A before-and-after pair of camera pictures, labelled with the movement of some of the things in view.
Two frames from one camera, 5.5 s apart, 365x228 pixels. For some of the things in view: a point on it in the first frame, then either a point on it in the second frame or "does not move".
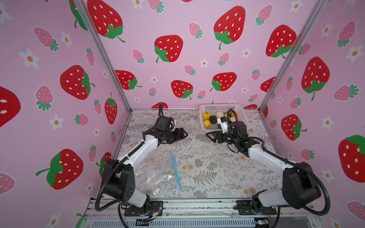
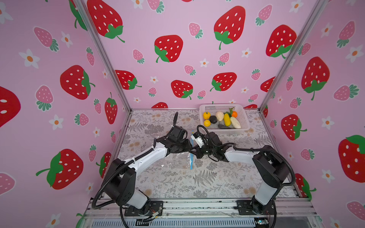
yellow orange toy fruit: [206, 116] does not move
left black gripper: [177, 137] -> [187, 146]
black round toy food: [213, 119] does not move
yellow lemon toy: [207, 123] does not move
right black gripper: [216, 135] -> [196, 151]
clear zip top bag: [158, 175] -> [180, 161]
